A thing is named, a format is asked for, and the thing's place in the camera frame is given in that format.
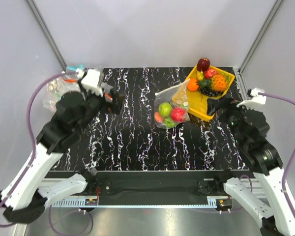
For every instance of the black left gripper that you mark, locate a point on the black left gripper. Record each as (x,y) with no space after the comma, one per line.
(115,106)

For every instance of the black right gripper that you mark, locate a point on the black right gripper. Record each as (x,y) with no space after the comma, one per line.
(226,103)

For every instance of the bright red apple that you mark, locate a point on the bright red apple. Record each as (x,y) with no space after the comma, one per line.
(178,115)

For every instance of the pink peach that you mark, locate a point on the pink peach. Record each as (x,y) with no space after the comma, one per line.
(158,118)

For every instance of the clear zip top bag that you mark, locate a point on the clear zip top bag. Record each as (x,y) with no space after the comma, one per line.
(176,96)

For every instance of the wrinkled green round fruit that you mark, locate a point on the wrinkled green round fruit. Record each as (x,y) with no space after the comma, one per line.
(169,123)

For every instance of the smooth green apple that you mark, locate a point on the smooth green apple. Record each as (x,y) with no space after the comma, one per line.
(165,109)

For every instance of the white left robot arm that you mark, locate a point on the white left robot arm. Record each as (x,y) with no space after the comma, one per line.
(23,199)

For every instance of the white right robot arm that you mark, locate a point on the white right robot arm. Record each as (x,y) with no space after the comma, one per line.
(249,128)

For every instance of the pile of clear zip bags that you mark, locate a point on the pile of clear zip bags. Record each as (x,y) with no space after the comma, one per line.
(67,82)

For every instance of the black grape bunch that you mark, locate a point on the black grape bunch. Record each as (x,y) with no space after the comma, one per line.
(209,92)

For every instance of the orange pineapple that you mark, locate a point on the orange pineapple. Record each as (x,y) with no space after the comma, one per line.
(219,82)

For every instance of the yellow plastic fruit tray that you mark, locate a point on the yellow plastic fruit tray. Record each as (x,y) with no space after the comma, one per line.
(197,101)

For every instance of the small yellow fruit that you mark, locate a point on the small yellow fruit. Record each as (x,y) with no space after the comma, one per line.
(200,75)

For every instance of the orange fruit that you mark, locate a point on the orange fruit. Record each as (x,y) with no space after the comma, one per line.
(193,84)

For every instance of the dark red apple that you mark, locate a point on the dark red apple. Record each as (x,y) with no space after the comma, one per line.
(203,64)

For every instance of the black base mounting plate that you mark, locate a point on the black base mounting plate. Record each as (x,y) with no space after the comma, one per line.
(194,183)

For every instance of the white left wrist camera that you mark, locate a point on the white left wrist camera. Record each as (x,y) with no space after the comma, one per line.
(91,81)

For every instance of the aluminium frame rail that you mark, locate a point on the aluminium frame rail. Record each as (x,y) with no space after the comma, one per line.
(151,200)

